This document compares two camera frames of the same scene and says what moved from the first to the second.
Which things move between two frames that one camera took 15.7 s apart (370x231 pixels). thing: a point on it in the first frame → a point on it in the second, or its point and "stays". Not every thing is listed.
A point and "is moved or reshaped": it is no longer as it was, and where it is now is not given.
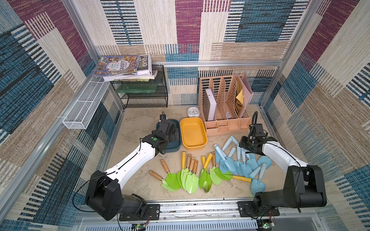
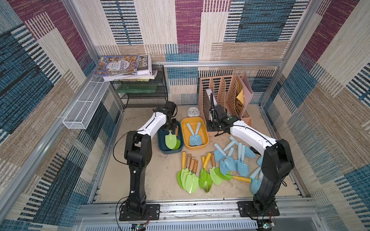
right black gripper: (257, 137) → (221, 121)
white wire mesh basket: (79, 116) stays
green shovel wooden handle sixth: (216, 179) stays
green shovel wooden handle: (164, 183) is moved or reshaped
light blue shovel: (245, 170) stays
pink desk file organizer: (227, 120) stays
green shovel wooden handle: (172, 180) → (178, 142)
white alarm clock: (193, 111) stays
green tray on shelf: (137, 88) stays
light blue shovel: (228, 141) → (188, 125)
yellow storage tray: (193, 133) stays
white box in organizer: (210, 105) stays
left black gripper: (173, 137) → (174, 120)
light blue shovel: (226, 165) → (197, 139)
